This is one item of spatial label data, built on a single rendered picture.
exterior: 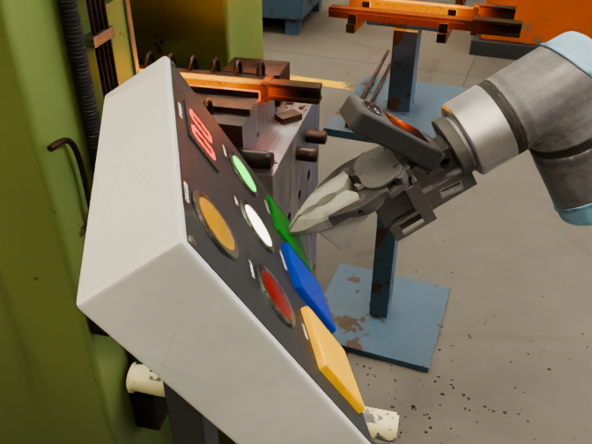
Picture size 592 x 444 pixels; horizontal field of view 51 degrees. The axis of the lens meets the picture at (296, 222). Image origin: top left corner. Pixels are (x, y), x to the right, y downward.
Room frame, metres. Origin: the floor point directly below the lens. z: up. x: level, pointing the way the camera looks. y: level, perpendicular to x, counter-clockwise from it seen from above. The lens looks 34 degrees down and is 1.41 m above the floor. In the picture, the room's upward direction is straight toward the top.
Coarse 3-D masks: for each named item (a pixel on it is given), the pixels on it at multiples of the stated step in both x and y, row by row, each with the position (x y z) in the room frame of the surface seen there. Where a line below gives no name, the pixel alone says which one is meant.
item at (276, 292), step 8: (264, 272) 0.39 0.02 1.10; (264, 280) 0.38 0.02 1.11; (272, 280) 0.39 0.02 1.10; (272, 288) 0.38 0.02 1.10; (280, 288) 0.40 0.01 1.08; (272, 296) 0.36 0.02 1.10; (280, 296) 0.38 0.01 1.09; (280, 304) 0.37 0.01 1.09; (288, 304) 0.39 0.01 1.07; (288, 312) 0.37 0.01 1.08
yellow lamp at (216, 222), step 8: (200, 200) 0.37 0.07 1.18; (208, 208) 0.37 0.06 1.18; (208, 216) 0.36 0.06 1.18; (216, 216) 0.38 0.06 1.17; (216, 224) 0.36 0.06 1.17; (224, 224) 0.38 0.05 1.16; (216, 232) 0.35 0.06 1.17; (224, 232) 0.37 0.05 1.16; (224, 240) 0.35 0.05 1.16; (232, 240) 0.37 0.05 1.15; (232, 248) 0.36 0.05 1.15
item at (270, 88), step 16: (192, 80) 1.07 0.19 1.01; (208, 80) 1.06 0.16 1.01; (224, 80) 1.06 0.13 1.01; (240, 80) 1.06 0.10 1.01; (256, 80) 1.06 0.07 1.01; (272, 80) 1.05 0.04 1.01; (288, 80) 1.05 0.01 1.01; (272, 96) 1.03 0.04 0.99; (288, 96) 1.03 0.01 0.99; (304, 96) 1.03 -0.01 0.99; (320, 96) 1.02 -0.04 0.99
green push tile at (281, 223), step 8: (272, 200) 0.61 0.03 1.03; (272, 208) 0.59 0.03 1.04; (272, 216) 0.57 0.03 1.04; (280, 216) 0.60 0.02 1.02; (280, 224) 0.57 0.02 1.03; (288, 224) 0.61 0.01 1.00; (280, 232) 0.55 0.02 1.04; (288, 232) 0.58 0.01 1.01; (288, 240) 0.55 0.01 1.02; (296, 240) 0.59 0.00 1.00; (296, 248) 0.56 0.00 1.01; (304, 256) 0.57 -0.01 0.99
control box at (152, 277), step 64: (128, 128) 0.50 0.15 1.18; (128, 192) 0.39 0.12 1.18; (192, 192) 0.38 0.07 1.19; (256, 192) 0.57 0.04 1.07; (128, 256) 0.31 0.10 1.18; (192, 256) 0.30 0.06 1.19; (256, 256) 0.41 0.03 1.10; (128, 320) 0.29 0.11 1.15; (192, 320) 0.30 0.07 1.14; (256, 320) 0.31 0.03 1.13; (192, 384) 0.30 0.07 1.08; (256, 384) 0.31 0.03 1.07; (320, 384) 0.32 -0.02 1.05
